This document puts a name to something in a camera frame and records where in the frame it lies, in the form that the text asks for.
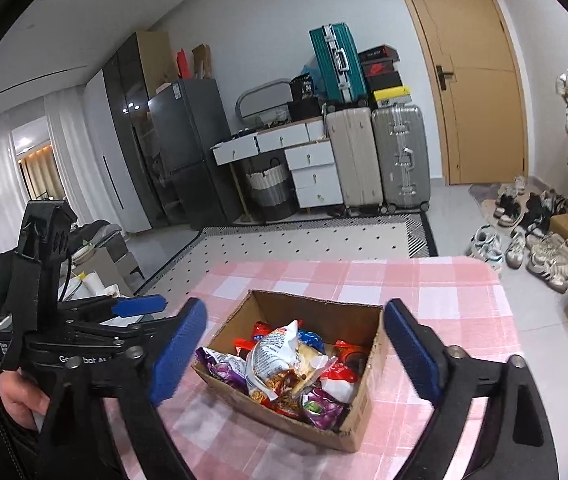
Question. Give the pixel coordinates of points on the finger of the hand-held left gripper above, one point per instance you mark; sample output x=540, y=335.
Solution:
x=128, y=332
x=138, y=306

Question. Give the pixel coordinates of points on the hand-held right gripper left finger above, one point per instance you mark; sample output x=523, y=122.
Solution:
x=178, y=350

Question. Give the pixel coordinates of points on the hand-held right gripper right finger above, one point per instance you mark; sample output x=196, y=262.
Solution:
x=411, y=350

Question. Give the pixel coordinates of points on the purple snack packet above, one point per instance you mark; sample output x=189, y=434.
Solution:
x=223, y=367

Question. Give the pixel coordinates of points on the white red snack packet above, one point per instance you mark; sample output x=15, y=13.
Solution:
x=339, y=377

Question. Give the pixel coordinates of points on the red chips bag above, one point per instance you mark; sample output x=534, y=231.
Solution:
x=259, y=332

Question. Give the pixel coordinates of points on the white noodle snack bag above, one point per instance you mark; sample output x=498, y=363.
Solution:
x=271, y=355

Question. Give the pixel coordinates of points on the blue cookie packet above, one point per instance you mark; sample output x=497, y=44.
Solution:
x=312, y=340

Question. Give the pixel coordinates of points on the brown cardboard box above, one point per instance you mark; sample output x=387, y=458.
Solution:
x=274, y=420

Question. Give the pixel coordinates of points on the red black snack packet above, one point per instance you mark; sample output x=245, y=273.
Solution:
x=286, y=408

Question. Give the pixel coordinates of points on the person's left hand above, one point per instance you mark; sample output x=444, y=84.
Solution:
x=16, y=395

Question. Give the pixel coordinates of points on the grey lidded bin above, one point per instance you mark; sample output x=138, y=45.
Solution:
x=113, y=260

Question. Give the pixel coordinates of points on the pink checked tablecloth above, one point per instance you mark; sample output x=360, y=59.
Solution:
x=414, y=280

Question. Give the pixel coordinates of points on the white wardrobe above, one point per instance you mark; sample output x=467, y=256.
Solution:
x=103, y=160

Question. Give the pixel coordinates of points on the dotted rug with striped border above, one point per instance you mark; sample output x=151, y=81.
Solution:
x=289, y=240

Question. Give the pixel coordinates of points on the pile of scattered shoes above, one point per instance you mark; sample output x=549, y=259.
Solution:
x=544, y=260

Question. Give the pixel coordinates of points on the grey door mat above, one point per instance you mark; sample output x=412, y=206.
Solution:
x=481, y=195

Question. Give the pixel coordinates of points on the grey white laundry basket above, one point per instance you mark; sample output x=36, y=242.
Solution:
x=269, y=195

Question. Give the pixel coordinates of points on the grey refrigerator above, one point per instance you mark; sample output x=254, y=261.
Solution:
x=188, y=135

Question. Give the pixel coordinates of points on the dark glass cabinet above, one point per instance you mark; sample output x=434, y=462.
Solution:
x=128, y=125

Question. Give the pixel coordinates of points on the silver suitcase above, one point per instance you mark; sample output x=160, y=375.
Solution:
x=399, y=160

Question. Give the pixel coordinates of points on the white drawer desk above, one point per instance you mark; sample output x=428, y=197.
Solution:
x=314, y=180

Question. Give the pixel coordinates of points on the beige suitcase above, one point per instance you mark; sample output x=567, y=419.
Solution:
x=354, y=160

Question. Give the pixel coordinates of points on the red paper bag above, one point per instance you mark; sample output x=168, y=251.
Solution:
x=184, y=65

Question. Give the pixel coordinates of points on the large flat cardboard box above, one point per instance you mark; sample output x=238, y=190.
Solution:
x=156, y=60

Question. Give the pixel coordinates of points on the wooden door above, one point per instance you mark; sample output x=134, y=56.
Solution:
x=479, y=110

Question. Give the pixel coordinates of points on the brown paper bag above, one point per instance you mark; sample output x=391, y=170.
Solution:
x=201, y=62

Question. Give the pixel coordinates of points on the yellow black shoe box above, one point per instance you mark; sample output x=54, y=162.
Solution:
x=390, y=97

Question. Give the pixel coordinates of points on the black storage box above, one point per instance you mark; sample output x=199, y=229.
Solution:
x=306, y=110

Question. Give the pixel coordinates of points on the black gift bag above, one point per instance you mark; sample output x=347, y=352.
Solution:
x=304, y=89

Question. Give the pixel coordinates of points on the red black shoe box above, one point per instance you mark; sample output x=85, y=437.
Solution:
x=379, y=68

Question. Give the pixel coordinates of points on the teal suitcase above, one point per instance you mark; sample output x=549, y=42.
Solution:
x=329, y=60

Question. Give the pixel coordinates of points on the arched grey frame mirror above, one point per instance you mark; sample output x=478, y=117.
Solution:
x=264, y=100

